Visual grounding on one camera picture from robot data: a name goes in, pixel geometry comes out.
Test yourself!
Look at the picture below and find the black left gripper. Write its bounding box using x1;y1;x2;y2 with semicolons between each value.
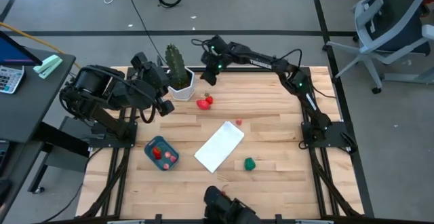
130;52;171;98

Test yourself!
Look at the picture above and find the green toy bell pepper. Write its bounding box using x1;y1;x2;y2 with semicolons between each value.
243;157;257;172

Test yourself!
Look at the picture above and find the green cactus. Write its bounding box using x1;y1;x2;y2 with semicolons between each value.
164;43;189;86

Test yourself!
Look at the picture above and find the white plant pot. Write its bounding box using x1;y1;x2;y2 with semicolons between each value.
165;67;197;102

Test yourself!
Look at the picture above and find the blue-grey plastic container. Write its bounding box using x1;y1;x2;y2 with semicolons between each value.
143;135;180;172

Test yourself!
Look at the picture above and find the white folded cloth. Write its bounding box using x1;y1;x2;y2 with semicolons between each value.
193;120;245;174

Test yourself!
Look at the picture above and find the mint green stapler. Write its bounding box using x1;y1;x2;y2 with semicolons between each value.
33;54;64;80

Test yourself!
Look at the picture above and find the black desk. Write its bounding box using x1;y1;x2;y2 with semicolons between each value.
0;47;91;214

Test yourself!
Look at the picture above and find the monitor with blue screen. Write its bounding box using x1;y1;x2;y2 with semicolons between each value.
0;30;43;67

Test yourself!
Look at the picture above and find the white calculator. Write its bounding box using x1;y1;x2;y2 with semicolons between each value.
0;64;26;95

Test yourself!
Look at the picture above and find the person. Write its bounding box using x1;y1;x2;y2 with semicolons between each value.
202;185;264;224

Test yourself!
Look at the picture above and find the grey office chair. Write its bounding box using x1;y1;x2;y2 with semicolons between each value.
327;0;434;94

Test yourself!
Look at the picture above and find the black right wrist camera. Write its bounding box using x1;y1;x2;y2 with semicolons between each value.
199;68;218;87

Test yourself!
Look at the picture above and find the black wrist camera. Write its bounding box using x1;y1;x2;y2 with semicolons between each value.
155;97;176;118
199;68;218;87

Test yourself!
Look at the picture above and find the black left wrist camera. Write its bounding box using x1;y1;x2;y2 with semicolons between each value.
155;97;176;118

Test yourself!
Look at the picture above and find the thin black floor cable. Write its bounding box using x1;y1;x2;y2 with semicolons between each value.
122;0;167;65

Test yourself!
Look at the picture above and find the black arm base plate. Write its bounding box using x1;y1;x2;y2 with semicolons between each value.
301;121;350;149
90;122;138;149

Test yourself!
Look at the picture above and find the yellow floor cable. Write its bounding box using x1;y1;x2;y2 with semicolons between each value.
0;21;82;69

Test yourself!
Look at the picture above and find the black metal table frame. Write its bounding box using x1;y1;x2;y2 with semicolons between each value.
81;66;363;218

